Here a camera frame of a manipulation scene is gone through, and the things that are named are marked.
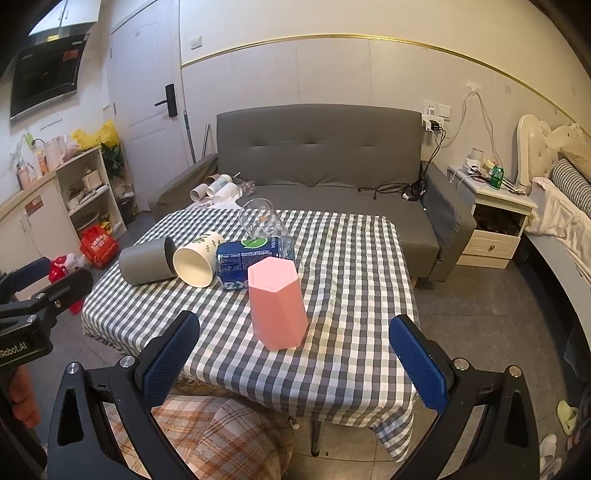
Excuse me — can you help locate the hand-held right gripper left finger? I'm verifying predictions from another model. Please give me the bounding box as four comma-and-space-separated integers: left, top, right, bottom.
46, 310, 201, 480

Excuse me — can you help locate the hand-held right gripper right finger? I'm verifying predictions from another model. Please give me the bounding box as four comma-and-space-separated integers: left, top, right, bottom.
389, 315, 541, 480

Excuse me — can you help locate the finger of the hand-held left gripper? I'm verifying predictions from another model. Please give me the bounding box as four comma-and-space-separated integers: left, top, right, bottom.
18, 267, 95, 318
0, 257, 51, 303

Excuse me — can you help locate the pink faceted cup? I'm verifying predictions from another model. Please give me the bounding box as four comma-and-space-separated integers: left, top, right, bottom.
248, 257, 308, 350

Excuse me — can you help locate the grey cup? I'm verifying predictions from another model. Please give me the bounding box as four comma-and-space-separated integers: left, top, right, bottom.
119, 237, 178, 286

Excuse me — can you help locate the white leaf-print cup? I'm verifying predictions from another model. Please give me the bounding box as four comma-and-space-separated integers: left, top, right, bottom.
174, 231, 225, 288

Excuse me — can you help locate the clear glass cup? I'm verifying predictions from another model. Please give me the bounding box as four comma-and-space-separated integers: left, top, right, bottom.
239, 198, 288, 241

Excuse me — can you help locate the person's left hand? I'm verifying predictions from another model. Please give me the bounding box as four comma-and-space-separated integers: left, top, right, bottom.
7, 367, 41, 431

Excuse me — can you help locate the red and white bag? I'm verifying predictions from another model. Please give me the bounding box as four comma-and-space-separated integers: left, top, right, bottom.
48, 254, 86, 283

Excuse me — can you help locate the red carton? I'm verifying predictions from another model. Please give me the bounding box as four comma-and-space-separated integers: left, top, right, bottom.
79, 226, 117, 269

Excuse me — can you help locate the cream kitchen cabinet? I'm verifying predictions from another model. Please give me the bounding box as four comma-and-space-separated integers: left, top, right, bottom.
0, 147, 127, 273

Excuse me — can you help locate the plaid cushion stool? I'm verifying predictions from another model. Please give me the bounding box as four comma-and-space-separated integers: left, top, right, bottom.
105, 394, 296, 480

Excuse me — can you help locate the grey checkered tablecloth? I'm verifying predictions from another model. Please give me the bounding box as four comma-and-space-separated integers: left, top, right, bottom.
82, 209, 421, 462

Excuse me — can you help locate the pink kettle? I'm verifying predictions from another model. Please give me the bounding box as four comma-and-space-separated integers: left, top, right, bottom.
44, 136, 80, 169

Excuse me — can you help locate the blue label plastic bottle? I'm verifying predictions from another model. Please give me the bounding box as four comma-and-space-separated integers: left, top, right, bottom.
216, 235, 296, 291

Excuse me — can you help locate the green plant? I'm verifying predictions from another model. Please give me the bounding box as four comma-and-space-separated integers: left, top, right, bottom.
100, 142, 126, 178

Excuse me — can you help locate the yellow plastic bag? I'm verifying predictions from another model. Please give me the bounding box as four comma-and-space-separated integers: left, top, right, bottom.
71, 120, 120, 152

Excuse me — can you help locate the pale yellow slipper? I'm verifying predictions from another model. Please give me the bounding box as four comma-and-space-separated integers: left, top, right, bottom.
556, 401, 579, 435

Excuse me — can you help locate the cream nightstand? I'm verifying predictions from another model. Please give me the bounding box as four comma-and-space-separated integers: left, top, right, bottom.
445, 164, 539, 269

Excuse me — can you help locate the white slipper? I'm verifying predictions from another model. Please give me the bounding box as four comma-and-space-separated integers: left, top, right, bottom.
539, 434, 562, 479

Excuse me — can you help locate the bed with cream headboard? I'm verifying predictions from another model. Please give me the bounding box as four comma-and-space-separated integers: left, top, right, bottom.
516, 114, 591, 407

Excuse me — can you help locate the black range hood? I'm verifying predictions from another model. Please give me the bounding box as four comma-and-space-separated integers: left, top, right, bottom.
9, 34, 90, 121

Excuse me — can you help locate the white door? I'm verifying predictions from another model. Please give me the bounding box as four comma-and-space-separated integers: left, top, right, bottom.
109, 0, 185, 213

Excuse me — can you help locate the black door lock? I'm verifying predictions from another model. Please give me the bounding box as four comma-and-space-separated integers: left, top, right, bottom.
155, 83, 177, 117

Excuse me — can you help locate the grey sofa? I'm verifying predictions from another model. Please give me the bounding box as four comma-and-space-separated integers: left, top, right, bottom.
150, 104, 477, 283

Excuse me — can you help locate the checkered pillow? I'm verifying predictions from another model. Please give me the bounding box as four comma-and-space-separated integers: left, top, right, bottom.
551, 158, 591, 211

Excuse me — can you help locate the black cable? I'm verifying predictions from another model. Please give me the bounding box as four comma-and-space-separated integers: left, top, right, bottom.
358, 124, 448, 202

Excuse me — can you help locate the grey mop handle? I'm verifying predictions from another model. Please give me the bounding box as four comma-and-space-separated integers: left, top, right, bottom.
182, 111, 195, 163

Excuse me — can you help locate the white wall socket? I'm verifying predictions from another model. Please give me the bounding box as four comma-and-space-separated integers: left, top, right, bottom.
421, 100, 451, 122

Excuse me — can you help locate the white cable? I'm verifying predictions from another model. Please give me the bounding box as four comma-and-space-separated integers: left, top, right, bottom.
455, 80, 505, 168

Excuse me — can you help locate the white wall cabinet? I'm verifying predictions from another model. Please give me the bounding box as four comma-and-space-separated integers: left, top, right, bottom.
28, 0, 101, 38

